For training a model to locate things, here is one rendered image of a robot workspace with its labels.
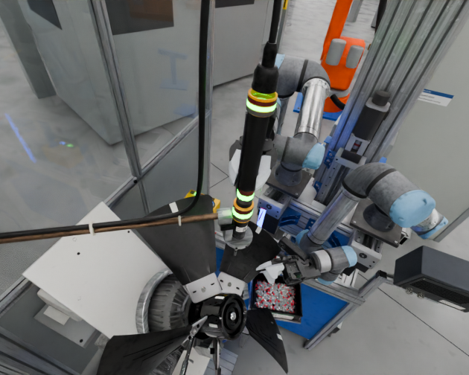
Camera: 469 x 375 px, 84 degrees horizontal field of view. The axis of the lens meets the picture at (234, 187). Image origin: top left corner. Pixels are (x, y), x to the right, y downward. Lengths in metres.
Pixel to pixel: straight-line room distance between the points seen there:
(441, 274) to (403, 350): 1.38
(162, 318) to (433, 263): 0.90
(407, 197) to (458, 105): 1.61
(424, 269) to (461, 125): 1.55
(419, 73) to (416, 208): 0.59
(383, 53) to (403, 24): 0.10
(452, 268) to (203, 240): 0.84
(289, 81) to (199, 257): 0.69
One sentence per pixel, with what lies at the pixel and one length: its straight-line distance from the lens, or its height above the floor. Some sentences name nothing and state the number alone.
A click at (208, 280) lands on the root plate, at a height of 1.27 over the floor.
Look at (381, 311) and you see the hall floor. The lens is 2.49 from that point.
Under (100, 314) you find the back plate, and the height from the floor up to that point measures 1.19.
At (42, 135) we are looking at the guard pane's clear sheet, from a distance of 1.06.
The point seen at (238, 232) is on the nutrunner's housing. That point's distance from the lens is 0.60.
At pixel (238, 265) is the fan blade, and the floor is 1.19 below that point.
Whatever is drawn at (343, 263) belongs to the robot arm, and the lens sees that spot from 1.01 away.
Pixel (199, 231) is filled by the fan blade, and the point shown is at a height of 1.37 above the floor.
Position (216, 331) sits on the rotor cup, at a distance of 0.79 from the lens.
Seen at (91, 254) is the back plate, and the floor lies 1.30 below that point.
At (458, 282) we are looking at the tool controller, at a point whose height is 1.23.
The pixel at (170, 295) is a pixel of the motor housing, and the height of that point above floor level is 1.18.
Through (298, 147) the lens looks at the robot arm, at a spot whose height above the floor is 1.57.
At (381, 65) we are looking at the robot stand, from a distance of 1.27.
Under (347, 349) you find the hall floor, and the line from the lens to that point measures 2.26.
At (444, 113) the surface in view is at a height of 1.19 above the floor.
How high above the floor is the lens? 1.98
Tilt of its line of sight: 45 degrees down
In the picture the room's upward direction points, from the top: 7 degrees clockwise
